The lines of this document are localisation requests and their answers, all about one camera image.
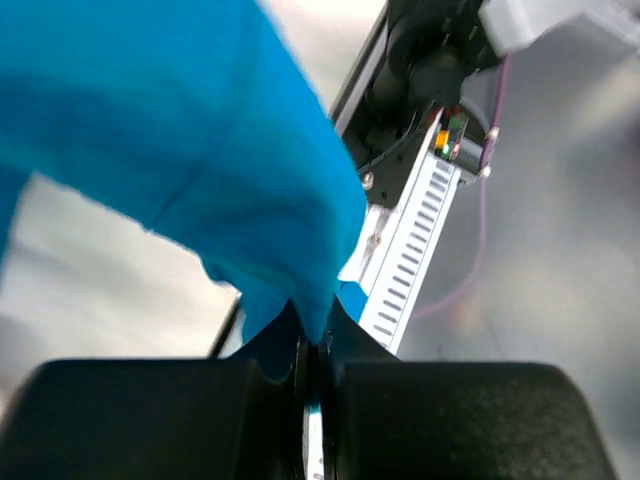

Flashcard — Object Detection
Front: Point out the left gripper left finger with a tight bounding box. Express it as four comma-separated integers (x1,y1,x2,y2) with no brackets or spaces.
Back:
1,306,306,479

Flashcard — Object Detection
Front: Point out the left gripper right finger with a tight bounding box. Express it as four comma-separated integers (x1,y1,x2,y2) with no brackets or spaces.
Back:
318,304,616,479

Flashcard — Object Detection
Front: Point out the blue t shirt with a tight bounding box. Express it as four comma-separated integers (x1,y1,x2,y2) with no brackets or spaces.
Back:
0,0,370,381

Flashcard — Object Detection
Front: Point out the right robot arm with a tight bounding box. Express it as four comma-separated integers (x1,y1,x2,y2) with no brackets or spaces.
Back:
369,0,613,112

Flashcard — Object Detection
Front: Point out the white slotted cable duct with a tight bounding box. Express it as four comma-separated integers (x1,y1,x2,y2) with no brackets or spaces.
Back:
359,121,460,354

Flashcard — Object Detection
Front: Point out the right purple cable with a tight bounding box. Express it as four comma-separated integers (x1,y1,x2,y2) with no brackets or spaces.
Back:
414,52,514,321

